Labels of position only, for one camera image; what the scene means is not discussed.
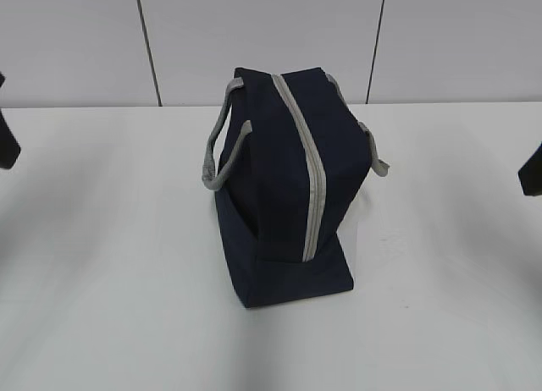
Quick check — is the navy blue lunch bag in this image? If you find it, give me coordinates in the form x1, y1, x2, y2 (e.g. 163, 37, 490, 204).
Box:
202, 67, 389, 309

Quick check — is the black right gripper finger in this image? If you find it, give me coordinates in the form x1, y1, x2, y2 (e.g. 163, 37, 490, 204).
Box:
518, 145, 542, 196

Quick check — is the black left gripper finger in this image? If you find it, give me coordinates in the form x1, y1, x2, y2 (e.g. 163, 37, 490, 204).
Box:
0, 73, 21, 171

